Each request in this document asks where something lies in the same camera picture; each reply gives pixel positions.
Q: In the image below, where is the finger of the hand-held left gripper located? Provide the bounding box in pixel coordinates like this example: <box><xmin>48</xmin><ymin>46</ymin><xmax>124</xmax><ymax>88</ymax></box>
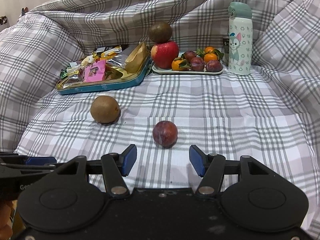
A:
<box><xmin>0</xmin><ymin>152</ymin><xmax>57</xmax><ymax>166</ymax></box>
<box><xmin>0</xmin><ymin>164</ymin><xmax>63</xmax><ymax>200</ymax></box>

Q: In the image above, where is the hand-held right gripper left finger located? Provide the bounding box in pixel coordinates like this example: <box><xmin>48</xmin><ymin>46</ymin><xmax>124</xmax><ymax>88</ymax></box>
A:
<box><xmin>54</xmin><ymin>144</ymin><xmax>137</xmax><ymax>197</ymax></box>

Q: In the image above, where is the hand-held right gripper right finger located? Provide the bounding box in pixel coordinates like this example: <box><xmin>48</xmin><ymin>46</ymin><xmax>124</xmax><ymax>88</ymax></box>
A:
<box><xmin>189</xmin><ymin>145</ymin><xmax>270</xmax><ymax>197</ymax></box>

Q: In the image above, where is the grey plaid blanket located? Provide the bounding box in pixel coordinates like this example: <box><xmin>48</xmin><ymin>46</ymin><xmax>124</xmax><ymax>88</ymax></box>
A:
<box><xmin>0</xmin><ymin>0</ymin><xmax>320</xmax><ymax>200</ymax></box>

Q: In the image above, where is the brown kiwi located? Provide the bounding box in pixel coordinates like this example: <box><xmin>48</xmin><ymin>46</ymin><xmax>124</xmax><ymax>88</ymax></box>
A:
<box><xmin>90</xmin><ymin>95</ymin><xmax>121</xmax><ymax>124</ymax></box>

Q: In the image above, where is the teal tin snack tray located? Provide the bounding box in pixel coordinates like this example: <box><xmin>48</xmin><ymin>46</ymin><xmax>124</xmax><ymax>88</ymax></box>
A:
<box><xmin>56</xmin><ymin>44</ymin><xmax>153</xmax><ymax>95</ymax></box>

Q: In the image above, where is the white rectangular plate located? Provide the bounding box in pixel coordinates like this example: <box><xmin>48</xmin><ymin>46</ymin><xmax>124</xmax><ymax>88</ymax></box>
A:
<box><xmin>152</xmin><ymin>61</ymin><xmax>223</xmax><ymax>75</ymax></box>

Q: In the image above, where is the pink snack packet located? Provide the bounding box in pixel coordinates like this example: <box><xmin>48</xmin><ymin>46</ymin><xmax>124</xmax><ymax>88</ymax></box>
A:
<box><xmin>84</xmin><ymin>60</ymin><xmax>107</xmax><ymax>83</ymax></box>

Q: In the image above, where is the pile of wrapped snacks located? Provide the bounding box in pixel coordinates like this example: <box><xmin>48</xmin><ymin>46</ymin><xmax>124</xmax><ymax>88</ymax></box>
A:
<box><xmin>59</xmin><ymin>44</ymin><xmax>130</xmax><ymax>84</ymax></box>

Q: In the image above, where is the mandarin with leaves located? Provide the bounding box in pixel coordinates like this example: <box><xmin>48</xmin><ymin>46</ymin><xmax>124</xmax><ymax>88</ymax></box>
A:
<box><xmin>171</xmin><ymin>58</ymin><xmax>189</xmax><ymax>71</ymax></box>

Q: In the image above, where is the red apple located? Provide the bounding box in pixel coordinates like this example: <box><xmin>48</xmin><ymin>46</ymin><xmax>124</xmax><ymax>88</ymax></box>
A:
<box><xmin>151</xmin><ymin>40</ymin><xmax>180</xmax><ymax>69</ymax></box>

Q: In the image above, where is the cartoon print water bottle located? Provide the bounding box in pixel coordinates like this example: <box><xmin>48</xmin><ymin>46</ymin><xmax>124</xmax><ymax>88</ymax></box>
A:
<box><xmin>227</xmin><ymin>2</ymin><xmax>253</xmax><ymax>75</ymax></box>

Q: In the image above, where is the dark round fruit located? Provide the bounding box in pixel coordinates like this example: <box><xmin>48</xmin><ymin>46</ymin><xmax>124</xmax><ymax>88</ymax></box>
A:
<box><xmin>148</xmin><ymin>22</ymin><xmax>173</xmax><ymax>43</ymax></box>

